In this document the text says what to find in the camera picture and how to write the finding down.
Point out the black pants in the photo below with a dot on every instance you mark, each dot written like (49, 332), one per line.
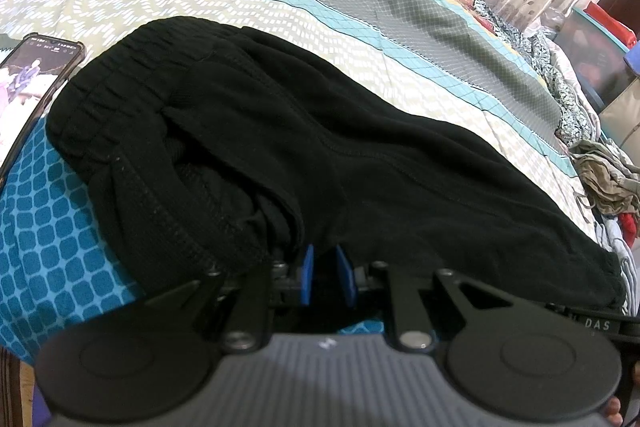
(300, 132)

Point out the person's right hand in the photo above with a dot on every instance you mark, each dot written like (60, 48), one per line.
(613, 413)

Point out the red cloth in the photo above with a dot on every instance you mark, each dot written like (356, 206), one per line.
(631, 227)

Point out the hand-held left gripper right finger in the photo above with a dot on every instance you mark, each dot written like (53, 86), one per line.
(345, 277)

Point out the grey cloth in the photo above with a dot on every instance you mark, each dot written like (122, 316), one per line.
(612, 247)

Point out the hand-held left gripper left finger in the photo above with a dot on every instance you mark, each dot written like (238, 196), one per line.
(307, 277)

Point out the clear plastic storage bin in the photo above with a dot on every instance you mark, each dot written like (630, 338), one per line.
(595, 52)

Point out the smartphone in dark case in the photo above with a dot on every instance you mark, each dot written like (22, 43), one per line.
(35, 77)

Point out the olive crumpled clothes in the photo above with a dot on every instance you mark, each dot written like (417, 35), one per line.
(605, 177)

